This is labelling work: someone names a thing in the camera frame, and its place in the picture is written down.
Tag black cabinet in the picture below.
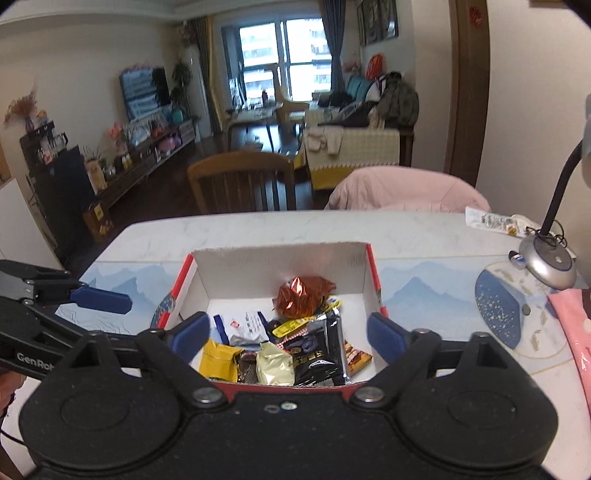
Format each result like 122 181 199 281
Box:
19 122 98 259

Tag white snack packet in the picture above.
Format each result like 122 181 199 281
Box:
213 311 269 347

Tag light wooden armchair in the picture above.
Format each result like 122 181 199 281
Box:
270 62 310 134

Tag beige paper bag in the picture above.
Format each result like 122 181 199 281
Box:
84 157 108 195

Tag dark brown snack packet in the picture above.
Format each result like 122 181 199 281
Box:
238 353 259 384

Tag pale yellow pastry packet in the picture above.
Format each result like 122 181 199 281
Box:
256 342 296 386

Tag wooden dining chair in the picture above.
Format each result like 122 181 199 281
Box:
187 151 297 215

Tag white tower air conditioner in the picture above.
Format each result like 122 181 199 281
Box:
180 46 211 139

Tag long television cabinet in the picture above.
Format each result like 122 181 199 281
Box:
95 117 197 210

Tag flat screen television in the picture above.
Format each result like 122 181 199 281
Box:
119 67 171 121

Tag brown paper bag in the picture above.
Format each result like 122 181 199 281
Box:
82 200 115 243

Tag white cabinet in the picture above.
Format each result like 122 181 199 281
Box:
0 178 63 273

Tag beige garment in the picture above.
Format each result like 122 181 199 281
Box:
307 126 345 155

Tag teal cushion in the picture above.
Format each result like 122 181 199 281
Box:
346 75 372 100

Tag pink flower bouquet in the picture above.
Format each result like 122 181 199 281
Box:
107 122 130 155

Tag wooden door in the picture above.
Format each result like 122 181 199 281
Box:
448 0 490 188

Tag white printed sachet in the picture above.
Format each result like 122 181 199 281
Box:
465 206 541 238

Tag orange brown snack packet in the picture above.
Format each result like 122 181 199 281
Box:
344 342 373 376

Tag dried flower vase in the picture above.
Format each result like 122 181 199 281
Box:
4 85 40 134

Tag large window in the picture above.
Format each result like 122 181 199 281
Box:
239 18 331 102

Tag black silver snack packet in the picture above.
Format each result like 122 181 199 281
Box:
284 309 347 387

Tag red cardboard box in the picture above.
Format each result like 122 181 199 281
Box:
150 241 384 393

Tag dark jacket pile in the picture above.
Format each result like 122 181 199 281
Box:
376 71 420 130

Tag grey and yellow curtain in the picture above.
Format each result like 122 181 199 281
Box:
194 16 222 139

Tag silver gooseneck desk lamp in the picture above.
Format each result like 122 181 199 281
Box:
508 92 591 291

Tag sofa with cream cover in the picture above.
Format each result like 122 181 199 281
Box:
302 76 416 190

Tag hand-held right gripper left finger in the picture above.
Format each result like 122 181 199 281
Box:
65 311 229 411

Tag coffee table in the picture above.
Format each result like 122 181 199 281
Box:
226 104 283 151

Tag tall green plant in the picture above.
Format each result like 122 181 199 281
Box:
171 60 192 112

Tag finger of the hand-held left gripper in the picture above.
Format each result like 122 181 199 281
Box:
32 276 134 315

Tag yellow foil snack packet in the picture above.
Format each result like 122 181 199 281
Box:
199 339 243 384

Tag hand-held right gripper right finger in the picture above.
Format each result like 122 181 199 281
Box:
351 312 513 411

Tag medium framed picture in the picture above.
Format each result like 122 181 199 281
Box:
362 0 382 44

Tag red foil snack packet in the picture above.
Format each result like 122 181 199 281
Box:
272 276 338 319

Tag large framed picture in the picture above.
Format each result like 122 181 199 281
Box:
379 0 399 40

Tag long yellow snack packet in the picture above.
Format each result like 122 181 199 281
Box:
272 298 342 337

